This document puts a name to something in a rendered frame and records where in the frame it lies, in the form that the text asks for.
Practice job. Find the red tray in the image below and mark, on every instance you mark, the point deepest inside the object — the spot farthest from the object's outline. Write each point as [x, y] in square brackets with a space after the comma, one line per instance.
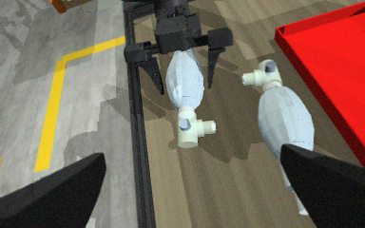
[332, 46]

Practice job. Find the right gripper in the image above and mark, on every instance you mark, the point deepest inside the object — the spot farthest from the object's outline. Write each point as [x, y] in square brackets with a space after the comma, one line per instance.
[141, 53]

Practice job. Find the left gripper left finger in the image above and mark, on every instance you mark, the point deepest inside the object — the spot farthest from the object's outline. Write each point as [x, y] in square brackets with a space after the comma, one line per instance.
[63, 199]

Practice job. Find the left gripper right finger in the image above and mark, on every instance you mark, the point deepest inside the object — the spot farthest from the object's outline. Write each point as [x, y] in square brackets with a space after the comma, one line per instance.
[332, 191]

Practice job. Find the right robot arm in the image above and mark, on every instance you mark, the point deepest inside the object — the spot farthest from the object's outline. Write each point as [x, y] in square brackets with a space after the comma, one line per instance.
[173, 33]

